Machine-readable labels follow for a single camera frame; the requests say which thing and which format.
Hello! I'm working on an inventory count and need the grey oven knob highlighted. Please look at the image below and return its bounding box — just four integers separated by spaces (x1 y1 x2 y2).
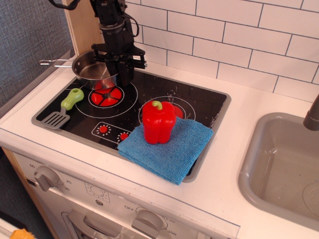
132 210 163 239
34 166 60 192

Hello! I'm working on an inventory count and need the grey faucet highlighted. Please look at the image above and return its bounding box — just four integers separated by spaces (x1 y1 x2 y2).
303 95 319 131

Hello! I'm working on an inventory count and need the wooden side post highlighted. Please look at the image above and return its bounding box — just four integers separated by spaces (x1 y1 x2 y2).
64 0 103 56

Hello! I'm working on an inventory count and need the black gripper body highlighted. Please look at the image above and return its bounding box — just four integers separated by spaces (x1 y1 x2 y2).
91 23 147 69

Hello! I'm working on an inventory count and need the grey oven door handle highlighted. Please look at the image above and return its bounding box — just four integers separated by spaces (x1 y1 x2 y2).
67 210 147 239

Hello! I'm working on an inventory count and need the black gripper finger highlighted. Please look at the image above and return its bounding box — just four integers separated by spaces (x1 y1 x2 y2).
105 59 119 75
118 61 134 86

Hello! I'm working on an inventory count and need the orange object at corner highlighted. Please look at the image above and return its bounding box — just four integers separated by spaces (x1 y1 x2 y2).
9 229 35 239

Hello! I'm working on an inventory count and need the green handled grey spatula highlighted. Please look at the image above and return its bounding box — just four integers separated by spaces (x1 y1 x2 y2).
41 88 84 130

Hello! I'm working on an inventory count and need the grey sink basin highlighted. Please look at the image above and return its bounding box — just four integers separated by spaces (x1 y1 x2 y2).
238 113 319 231

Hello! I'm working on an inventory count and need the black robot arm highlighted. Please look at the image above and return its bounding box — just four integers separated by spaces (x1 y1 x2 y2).
50 0 147 90

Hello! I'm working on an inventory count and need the left grey oven knob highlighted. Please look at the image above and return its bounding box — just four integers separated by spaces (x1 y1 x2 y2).
34 166 60 192

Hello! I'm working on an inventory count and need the stainless steel pot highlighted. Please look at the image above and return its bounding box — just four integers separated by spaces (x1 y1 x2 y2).
38 50 120 90

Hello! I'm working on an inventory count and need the blue folded cloth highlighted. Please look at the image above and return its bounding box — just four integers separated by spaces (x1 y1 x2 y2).
118 118 213 185

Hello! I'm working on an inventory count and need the right grey oven knob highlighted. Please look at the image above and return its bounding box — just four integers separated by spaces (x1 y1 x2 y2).
132 210 163 239

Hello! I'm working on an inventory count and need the black toy stove top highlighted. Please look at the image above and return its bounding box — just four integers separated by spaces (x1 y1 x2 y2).
32 72 231 182

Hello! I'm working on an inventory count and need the red toy bell pepper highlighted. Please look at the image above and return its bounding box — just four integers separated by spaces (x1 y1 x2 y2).
142 101 176 144

